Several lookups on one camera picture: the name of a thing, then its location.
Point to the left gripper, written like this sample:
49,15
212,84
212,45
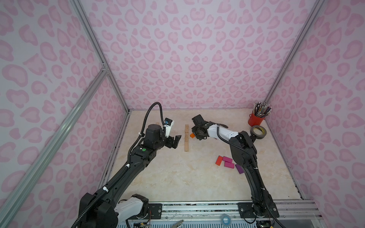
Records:
171,141

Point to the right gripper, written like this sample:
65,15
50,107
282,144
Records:
200,127

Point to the red block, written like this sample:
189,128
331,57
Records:
219,160

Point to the magenta block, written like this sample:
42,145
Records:
227,159
229,165

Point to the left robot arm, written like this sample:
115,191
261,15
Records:
122,176

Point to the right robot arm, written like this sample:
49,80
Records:
244,154

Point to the red pen cup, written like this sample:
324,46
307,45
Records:
254,120

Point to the purple block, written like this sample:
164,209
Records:
239,169

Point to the dark tape roll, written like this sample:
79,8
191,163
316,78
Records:
258,132

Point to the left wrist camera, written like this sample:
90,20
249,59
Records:
168,124

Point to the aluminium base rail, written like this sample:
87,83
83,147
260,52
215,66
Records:
297,210

